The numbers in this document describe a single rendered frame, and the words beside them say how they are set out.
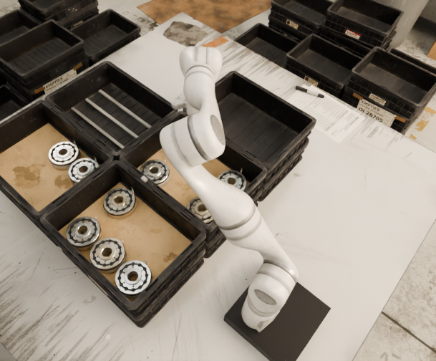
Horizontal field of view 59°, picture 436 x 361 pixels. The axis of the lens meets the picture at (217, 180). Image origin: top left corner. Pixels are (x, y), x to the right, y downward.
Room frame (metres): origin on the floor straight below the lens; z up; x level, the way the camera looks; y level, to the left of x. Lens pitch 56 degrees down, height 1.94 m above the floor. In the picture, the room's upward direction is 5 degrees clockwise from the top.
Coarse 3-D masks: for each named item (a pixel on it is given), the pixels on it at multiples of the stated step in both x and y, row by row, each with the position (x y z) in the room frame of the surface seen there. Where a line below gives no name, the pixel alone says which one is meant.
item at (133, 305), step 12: (108, 168) 0.70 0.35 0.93; (72, 192) 0.60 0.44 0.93; (156, 192) 0.63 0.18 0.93; (60, 204) 0.56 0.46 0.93; (168, 204) 0.59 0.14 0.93; (48, 228) 0.48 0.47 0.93; (204, 228) 0.52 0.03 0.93; (60, 240) 0.44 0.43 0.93; (72, 252) 0.41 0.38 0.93; (84, 264) 0.38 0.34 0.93; (96, 276) 0.35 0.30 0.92; (108, 288) 0.32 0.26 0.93; (156, 288) 0.34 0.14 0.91; (120, 300) 0.29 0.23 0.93; (144, 300) 0.30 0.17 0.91
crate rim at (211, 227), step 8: (176, 112) 0.97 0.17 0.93; (184, 112) 0.97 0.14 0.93; (168, 120) 0.93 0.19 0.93; (160, 128) 0.89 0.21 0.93; (136, 144) 0.81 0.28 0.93; (128, 152) 0.77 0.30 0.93; (240, 152) 0.81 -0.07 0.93; (120, 160) 0.74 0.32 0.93; (248, 160) 0.78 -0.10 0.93; (136, 168) 0.71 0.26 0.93; (264, 168) 0.75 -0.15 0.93; (264, 176) 0.73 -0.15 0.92; (152, 184) 0.66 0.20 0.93; (256, 184) 0.69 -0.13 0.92; (160, 192) 0.63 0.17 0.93; (248, 192) 0.66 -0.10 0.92; (176, 200) 0.61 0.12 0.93; (192, 216) 0.55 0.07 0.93; (200, 224) 0.53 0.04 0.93; (216, 224) 0.54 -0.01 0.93; (208, 232) 0.52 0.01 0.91
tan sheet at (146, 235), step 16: (96, 208) 0.61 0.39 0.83; (144, 208) 0.62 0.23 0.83; (112, 224) 0.56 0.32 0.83; (128, 224) 0.56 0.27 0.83; (144, 224) 0.57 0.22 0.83; (160, 224) 0.57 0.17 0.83; (128, 240) 0.51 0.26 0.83; (144, 240) 0.51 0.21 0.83; (160, 240) 0.52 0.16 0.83; (176, 240) 0.52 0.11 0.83; (128, 256) 0.45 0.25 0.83; (144, 256) 0.46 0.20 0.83; (160, 256) 0.46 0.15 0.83; (176, 256) 0.47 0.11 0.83; (112, 272) 0.40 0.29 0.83; (160, 272) 0.41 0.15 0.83
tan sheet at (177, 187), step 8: (160, 152) 0.86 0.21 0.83; (168, 160) 0.83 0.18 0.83; (216, 160) 0.84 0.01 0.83; (208, 168) 0.81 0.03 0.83; (216, 168) 0.81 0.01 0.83; (224, 168) 0.81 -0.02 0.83; (176, 176) 0.76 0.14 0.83; (216, 176) 0.77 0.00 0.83; (168, 184) 0.73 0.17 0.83; (176, 184) 0.73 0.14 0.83; (184, 184) 0.73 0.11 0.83; (232, 184) 0.75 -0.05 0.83; (248, 184) 0.75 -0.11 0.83; (168, 192) 0.69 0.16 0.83; (176, 192) 0.70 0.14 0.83; (184, 192) 0.70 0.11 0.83; (192, 192) 0.70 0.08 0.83; (184, 200) 0.67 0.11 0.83
